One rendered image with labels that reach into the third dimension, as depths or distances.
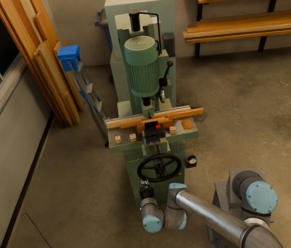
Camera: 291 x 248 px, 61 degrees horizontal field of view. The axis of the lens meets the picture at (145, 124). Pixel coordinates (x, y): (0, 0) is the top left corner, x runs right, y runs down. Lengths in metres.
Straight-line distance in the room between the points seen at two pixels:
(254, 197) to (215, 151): 1.38
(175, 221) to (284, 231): 1.30
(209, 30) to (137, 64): 2.31
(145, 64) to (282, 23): 2.77
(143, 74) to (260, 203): 0.91
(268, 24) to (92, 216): 3.13
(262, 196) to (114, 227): 1.36
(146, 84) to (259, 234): 0.93
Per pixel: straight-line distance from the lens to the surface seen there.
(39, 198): 2.74
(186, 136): 1.69
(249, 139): 2.93
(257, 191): 1.42
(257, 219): 1.44
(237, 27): 3.66
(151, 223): 1.30
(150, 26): 1.56
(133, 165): 1.82
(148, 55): 1.34
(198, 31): 3.54
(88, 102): 2.43
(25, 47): 2.74
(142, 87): 1.44
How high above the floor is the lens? 2.13
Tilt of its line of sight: 45 degrees down
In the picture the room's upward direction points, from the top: 8 degrees counter-clockwise
